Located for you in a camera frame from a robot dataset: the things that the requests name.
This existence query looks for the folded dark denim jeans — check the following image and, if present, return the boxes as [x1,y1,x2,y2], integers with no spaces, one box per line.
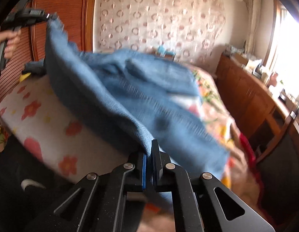
[22,59,46,77]

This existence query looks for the person's left hand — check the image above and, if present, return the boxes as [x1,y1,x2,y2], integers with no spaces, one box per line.
[0,30,21,59]

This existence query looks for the floral bed sheet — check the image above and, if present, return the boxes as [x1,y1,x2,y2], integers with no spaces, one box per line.
[0,62,261,223]

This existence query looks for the window with wooden frame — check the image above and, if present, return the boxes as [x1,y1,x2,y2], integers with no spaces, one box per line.
[266,0,299,101]

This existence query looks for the blue item on headboard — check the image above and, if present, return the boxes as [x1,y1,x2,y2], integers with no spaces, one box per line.
[156,46,176,58]

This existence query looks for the wooden slatted wardrobe door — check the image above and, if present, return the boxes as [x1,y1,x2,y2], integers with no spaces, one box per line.
[0,0,98,116]

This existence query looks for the circle patterned curtain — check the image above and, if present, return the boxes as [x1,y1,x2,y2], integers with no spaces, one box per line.
[93,0,225,65]

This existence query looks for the cardboard box on cabinet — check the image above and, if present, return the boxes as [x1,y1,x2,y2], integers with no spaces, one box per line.
[233,53,249,66]

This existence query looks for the light blue denim jeans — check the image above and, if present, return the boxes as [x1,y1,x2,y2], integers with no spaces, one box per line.
[44,19,229,178]

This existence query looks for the pink bottle on cabinet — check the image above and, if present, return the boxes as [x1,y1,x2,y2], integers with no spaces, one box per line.
[268,72,278,87]

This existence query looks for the wooden side cabinet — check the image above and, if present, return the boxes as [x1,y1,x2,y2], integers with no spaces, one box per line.
[216,55,299,162]

